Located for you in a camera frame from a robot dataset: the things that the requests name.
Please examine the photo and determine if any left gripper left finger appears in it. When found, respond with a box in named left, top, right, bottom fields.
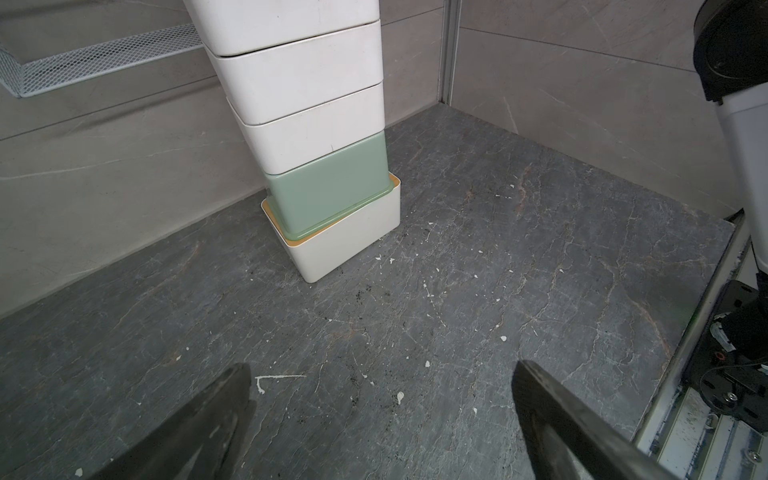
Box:
left=92, top=363, right=256, bottom=479

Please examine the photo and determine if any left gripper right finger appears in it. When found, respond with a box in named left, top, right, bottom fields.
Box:
left=511, top=360, right=674, bottom=479

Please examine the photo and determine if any green square tissue box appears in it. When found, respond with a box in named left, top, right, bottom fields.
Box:
left=266, top=132, right=394, bottom=241

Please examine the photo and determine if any white box grey-blue lid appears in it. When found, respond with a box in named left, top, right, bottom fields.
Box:
left=235, top=83, right=385, bottom=175

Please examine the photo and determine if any bamboo-lid tissue box front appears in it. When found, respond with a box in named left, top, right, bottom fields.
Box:
left=208, top=21, right=383, bottom=125

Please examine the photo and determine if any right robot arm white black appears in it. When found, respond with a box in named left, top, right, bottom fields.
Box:
left=693, top=1, right=767, bottom=362

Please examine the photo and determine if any large white bamboo-lid tissue box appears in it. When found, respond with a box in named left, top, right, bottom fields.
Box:
left=261, top=173, right=402, bottom=283

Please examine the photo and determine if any aluminium mounting rail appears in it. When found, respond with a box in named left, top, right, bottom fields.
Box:
left=635, top=212, right=767, bottom=479

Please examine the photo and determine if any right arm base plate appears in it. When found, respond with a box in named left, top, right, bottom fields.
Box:
left=683, top=272, right=767, bottom=434

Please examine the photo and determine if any white wire mesh basket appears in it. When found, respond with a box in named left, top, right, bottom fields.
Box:
left=1, top=23, right=203, bottom=98

